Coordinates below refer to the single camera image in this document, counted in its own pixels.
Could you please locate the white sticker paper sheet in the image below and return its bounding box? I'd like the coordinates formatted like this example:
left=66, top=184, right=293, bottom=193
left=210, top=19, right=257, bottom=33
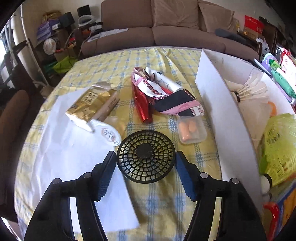
left=30, top=89, right=139, bottom=232

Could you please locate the black round plastic grille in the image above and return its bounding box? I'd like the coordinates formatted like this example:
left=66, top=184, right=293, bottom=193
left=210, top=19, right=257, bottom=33
left=117, top=130, right=176, bottom=184

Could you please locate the red snack box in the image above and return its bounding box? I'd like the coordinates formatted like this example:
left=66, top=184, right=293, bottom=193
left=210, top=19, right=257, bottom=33
left=263, top=182, right=295, bottom=240

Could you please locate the yellow nylon shuttlecock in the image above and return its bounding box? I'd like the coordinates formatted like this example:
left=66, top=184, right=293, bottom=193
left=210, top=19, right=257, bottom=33
left=259, top=113, right=295, bottom=195

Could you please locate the yellow plaid tablecloth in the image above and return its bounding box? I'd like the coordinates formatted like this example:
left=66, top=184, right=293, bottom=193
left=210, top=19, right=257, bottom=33
left=14, top=47, right=221, bottom=240

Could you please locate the white storage box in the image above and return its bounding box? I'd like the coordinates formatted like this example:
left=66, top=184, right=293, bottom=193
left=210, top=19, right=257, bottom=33
left=194, top=48, right=296, bottom=216

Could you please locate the clear box with orange earplugs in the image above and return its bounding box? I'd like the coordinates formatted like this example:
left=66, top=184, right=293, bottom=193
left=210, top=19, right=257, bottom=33
left=177, top=116, right=207, bottom=145

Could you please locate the wooden stick tube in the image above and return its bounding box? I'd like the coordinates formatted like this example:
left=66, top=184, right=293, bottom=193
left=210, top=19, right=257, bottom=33
left=93, top=91, right=119, bottom=121

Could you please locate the orange ball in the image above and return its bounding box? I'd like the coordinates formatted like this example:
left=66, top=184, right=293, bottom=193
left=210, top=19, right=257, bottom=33
left=268, top=101, right=277, bottom=117

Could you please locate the gold foil packet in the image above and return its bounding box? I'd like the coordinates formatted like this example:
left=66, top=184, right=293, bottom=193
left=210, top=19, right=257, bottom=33
left=65, top=81, right=117, bottom=133

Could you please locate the white feather shuttlecock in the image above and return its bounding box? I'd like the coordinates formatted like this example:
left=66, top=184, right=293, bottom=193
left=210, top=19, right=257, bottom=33
left=230, top=75, right=269, bottom=103

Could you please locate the red foil package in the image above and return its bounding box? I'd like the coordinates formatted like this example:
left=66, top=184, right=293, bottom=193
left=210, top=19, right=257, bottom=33
left=132, top=84, right=152, bottom=124

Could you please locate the brown sofa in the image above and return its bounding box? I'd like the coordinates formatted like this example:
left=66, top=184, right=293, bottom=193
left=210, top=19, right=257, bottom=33
left=81, top=1, right=259, bottom=60

